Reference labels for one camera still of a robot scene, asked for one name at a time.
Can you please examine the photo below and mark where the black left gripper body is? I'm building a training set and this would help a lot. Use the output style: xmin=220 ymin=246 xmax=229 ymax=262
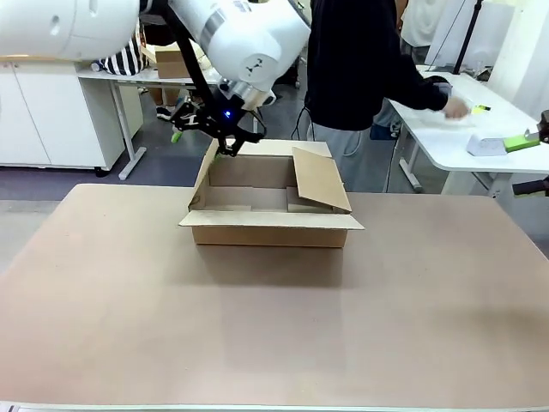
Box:
xmin=200 ymin=97 xmax=250 ymax=137

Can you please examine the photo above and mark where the brown cardboard box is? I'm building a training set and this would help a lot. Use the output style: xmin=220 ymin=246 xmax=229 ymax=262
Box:
xmin=178 ymin=137 xmax=366 ymax=250

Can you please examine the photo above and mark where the person's left forearm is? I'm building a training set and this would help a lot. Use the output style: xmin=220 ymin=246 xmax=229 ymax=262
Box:
xmin=409 ymin=64 xmax=451 ymax=113

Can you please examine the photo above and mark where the open background cardboard box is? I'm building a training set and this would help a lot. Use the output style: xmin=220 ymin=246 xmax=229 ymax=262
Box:
xmin=143 ymin=41 xmax=194 ymax=80

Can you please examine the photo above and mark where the person's left hand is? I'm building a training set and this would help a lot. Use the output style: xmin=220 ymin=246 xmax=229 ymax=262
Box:
xmin=441 ymin=96 xmax=469 ymax=121

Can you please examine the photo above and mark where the white side table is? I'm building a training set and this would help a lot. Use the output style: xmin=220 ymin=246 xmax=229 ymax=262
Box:
xmin=385 ymin=66 xmax=549 ymax=199

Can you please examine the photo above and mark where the white desk with grey leg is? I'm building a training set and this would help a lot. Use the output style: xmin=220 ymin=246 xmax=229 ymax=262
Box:
xmin=76 ymin=64 xmax=224 ymax=181

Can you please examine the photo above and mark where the black white striped bag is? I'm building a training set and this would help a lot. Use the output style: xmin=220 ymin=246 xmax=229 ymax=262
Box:
xmin=99 ymin=25 xmax=149 ymax=77

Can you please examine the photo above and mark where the white board panel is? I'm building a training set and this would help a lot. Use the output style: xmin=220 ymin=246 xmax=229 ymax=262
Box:
xmin=427 ymin=0 xmax=515 ymax=73

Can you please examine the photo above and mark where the black tripod pole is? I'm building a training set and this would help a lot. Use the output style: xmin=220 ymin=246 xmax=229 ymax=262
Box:
xmin=452 ymin=0 xmax=484 ymax=75

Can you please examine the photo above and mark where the white cabinet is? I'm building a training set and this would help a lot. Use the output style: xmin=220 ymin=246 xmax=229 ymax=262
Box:
xmin=0 ymin=54 xmax=145 ymax=171

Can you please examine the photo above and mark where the person in dark sweatshirt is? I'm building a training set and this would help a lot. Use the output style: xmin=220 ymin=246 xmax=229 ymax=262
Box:
xmin=302 ymin=0 xmax=451 ymax=193

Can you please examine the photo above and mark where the background person in white shirt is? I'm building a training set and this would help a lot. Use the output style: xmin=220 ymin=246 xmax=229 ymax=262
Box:
xmin=399 ymin=0 xmax=437 ymax=65

